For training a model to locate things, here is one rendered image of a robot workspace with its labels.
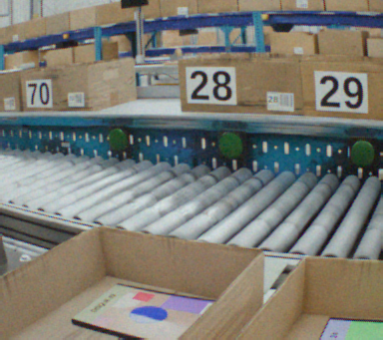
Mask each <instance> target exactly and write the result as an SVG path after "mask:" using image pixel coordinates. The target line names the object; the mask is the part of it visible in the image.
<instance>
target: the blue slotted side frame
mask: <svg viewBox="0 0 383 340"><path fill-rule="evenodd" d="M22 125H27V129H28V130H29V131H30V132H31V138H30V135H29V131H28V142H29V148H30V150H31V153H34V152H36V147H35V146H37V150H38V151H39V152H40V153H41V154H43V153H46V152H47V149H46V146H47V147H48V152H49V153H51V154H52V155H55V154H57V153H58V151H59V153H60V154H63V155H64V157H65V156H68V155H69V154H72V155H75V156H76V157H77V158H78V157H81V156H82V152H81V150H83V153H84V156H87V157H89V158H90V159H93V158H95V157H96V156H97V157H101V158H103V159H104V161H106V160H109V159H110V155H109V152H110V154H111V158H116V159H117V160H119V162H122V161H124V160H125V158H124V153H119V152H111V151H110V137H109V126H129V128H130V135H131V136H133V144H131V146H132V152H131V153H126V156H127V159H131V160H134V161H135V162H136V164H138V163H140V162H141V154H143V161H150V162H152V163H153V165H154V166H155V165H157V164H158V155H160V162H167V163H169V164H170V165H171V166H172V168H173V167H175V166H177V165H176V160H175V156H177V157H178V165H179V164H187V165H189V166H190V168H191V170H192V169H194V168H195V166H194V165H193V157H195V158H196V166H199V165H205V166H207V167H209V169H210V171H213V170H215V169H217V168H219V167H227V168H228V169H229V170H230V172H231V173H234V172H235V171H237V170H239V169H241V168H246V169H249V170H250V171H251V173H252V176H254V175H256V174H257V173H259V172H260V171H261V170H270V171H271V172H272V174H273V176H274V178H277V177H278V176H279V175H281V174H282V173H283V172H285V171H290V172H293V173H294V174H295V181H297V180H298V179H299V178H301V177H302V176H303V174H304V173H306V172H311V173H313V174H315V175H316V177H317V183H319V182H320V181H321V180H322V179H323V178H324V177H325V176H326V175H328V174H335V175H336V176H337V178H338V181H339V186H338V188H337V189H336V190H335V191H337V190H338V189H339V187H340V185H341V184H342V183H343V182H344V181H345V179H346V178H347V177H348V176H350V175H354V176H357V177H358V178H359V179H360V181H359V182H360V186H359V188H358V191H357V193H356V194H355V196H354V197H353V200H355V199H356V198H357V196H358V194H359V193H360V191H361V189H362V186H363V185H364V183H366V180H367V179H368V178H369V177H370V176H375V177H378V178H379V170H383V128H376V127H350V126H337V125H322V124H293V123H289V122H261V121H227V120H193V119H159V118H125V117H100V118H92V117H63V118H62V117H9V118H8V117H0V143H1V145H0V147H1V148H3V149H4V150H6V149H8V148H10V149H11V150H12V151H14V150H17V149H19V150H21V152H24V151H25V150H24V143H23V138H21V136H20V131H21V133H22ZM3 130H4V136H3ZM218 130H232V131H245V137H246V161H235V165H236V169H235V170H234V169H233V167H232V160H221V159H220V158H219V156H218V139H217V131H218ZM11 131H12V133H13V135H11ZM50 132H51V134H52V140H51V139H50ZM61 133H63V138H64V139H63V140H62V137H61ZM7 134H8V135H7ZM35 134H36V136H35ZM73 134H75V138H76V140H74V136H73ZM86 134H88V141H86ZM100 134H101V135H102V142H100ZM40 135H41V139H40ZM45 135H46V137H45ZM56 136H57V137H56ZM80 136H81V137H80ZM147 136H149V137H150V145H148V139H147ZM94 137H95V138H94ZM165 137H167V139H168V146H166V145H165ZM350 137H365V138H376V139H377V169H376V170H369V169H362V177H359V176H358V168H350V167H349V155H348V148H349V138H350ZM183 138H185V139H186V147H184V145H183ZM201 139H204V149H203V148H202V145H201ZM264 142H266V143H267V152H265V151H264V150H263V143H264ZM193 143H194V144H193ZM286 143H287V146H288V153H286V152H285V144H286ZM17 144H18V147H17ZM212 144H213V145H212ZM306 145H309V155H307V154H306ZM253 146H255V148H254V147H253ZM328 146H330V157H329V156H328V155H327V147H328ZM13 147H14V148H13ZM274 147H276V149H275V148H274ZM22 148H23V149H22ZM69 148H70V151H69ZM296 148H298V150H297V149H296ZM318 149H319V151H318ZM95 150H96V156H95ZM339 151H340V152H339ZM76 152H77V153H76ZM381 153H382V155H381ZM117 155H118V156H117ZM150 158H151V159H150ZM167 159H168V161H167ZM212 159H215V168H214V167H213V166H212ZM185 161H186V162H185ZM204 162H205V163H204ZM253 162H256V164H257V171H255V170H254V169H253ZM223 163H225V165H224V164H223ZM275 163H277V164H278V173H276V172H275V171H274V164H275ZM244 165H245V166H244ZM296 165H299V173H296V172H295V171H296ZM265 166H267V168H266V167H265ZM317 166H320V175H317ZM339 167H341V176H338V168H339ZM285 168H287V170H286V169H285ZM307 169H309V170H307ZM328 171H330V172H328ZM349 172H350V173H349ZM371 172H372V174H370V173H371ZM379 179H380V178H379ZM380 181H381V189H380V191H379V193H378V196H377V198H376V200H375V202H377V201H379V200H380V198H381V195H382V193H383V178H382V179H380Z"/></svg>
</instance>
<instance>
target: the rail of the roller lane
mask: <svg viewBox="0 0 383 340"><path fill-rule="evenodd" d="M94 226H100V224H96V223H90V222H86V221H80V220H78V219H75V218H70V217H65V216H59V215H56V214H54V213H49V212H44V211H39V210H34V209H32V208H29V207H25V206H20V205H15V204H11V203H8V202H6V201H2V200H0V232H4V233H7V234H10V235H12V236H14V237H17V238H21V239H24V240H28V241H30V242H32V243H35V244H39V245H42V246H46V247H49V248H50V249H52V248H54V247H55V246H57V245H59V244H61V243H64V242H65V241H66V240H69V239H71V238H72V237H74V236H77V235H79V233H81V232H82V233H83V232H84V231H86V230H87V229H89V228H92V227H94ZM263 252H264V255H265V259H264V260H266V259H270V260H276V261H279V260H282V261H287V262H288V264H287V266H286V267H285V269H284V270H283V271H282V272H281V274H280V275H279V277H278V278H277V279H276V281H275V282H274V284H273V285H272V286H271V287H270V289H269V290H272V289H273V290H276V288H277V287H279V285H280V284H281V283H282V281H283V280H285V278H286V277H287V276H288V274H289V273H290V271H291V270H292V269H293V267H294V266H295V265H296V264H297V263H298V262H299V261H300V259H301V258H302V257H304V258H306V257H308V256H307V255H297V254H287V253H276V252H270V251H267V252H265V251H263Z"/></svg>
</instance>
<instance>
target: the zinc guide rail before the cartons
mask: <svg viewBox="0 0 383 340"><path fill-rule="evenodd" d="M0 117H8V118H9V117H62V118H63V117H92V118H100V117H125V118H159V119H193V120H227V121H261V122H289V123H293V124H322V125H337V126H350V127H376V128H383V121H373V120H354V119H339V118H320V117H301V116H281V115H260V114H215V113H170V112H126V111H106V112H84V111H73V112H21V113H11V112H1V113H0Z"/></svg>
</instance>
